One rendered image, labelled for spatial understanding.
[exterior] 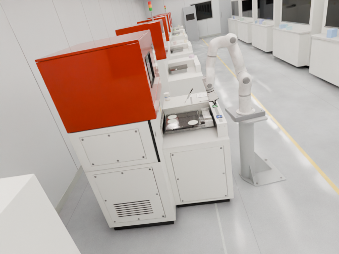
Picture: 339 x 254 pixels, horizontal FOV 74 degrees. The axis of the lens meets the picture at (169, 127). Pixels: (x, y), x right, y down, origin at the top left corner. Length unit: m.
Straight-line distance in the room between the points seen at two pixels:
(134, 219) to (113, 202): 0.29
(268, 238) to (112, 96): 1.83
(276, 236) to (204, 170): 0.86
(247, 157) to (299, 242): 0.92
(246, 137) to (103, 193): 1.57
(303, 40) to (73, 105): 5.76
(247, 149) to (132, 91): 1.51
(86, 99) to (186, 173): 1.18
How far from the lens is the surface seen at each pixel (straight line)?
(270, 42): 8.73
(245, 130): 2.54
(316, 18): 6.62
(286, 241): 2.43
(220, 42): 2.25
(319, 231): 2.56
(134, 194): 2.24
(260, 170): 3.01
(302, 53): 6.74
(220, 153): 2.20
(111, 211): 2.46
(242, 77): 2.28
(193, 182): 2.39
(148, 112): 1.75
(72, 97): 1.86
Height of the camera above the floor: 1.95
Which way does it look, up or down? 27 degrees down
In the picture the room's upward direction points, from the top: 12 degrees counter-clockwise
